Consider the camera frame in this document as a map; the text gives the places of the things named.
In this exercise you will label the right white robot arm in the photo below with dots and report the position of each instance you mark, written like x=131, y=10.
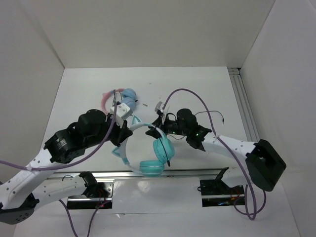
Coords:
x=259, y=163

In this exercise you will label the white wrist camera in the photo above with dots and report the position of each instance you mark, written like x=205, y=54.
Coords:
x=122, y=113
x=161, y=109

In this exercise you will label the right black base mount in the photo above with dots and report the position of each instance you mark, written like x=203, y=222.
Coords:
x=215, y=193

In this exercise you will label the aluminium rail at right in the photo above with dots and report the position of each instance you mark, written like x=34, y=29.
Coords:
x=243, y=105

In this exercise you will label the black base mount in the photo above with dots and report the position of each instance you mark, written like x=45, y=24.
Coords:
x=215, y=193
x=101, y=198

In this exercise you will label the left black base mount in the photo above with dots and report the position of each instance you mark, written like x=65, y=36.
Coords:
x=101, y=198

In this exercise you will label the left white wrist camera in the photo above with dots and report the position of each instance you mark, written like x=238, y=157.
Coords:
x=122, y=113

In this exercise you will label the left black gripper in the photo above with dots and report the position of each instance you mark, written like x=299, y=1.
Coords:
x=121, y=134

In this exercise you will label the teal cat ear headphones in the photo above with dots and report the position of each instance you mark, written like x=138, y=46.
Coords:
x=143, y=160

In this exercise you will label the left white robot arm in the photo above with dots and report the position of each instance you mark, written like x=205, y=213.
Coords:
x=24, y=193

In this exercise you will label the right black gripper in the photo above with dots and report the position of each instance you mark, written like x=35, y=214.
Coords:
x=159, y=122

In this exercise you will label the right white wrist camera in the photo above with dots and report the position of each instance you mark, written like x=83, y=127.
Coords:
x=161, y=109

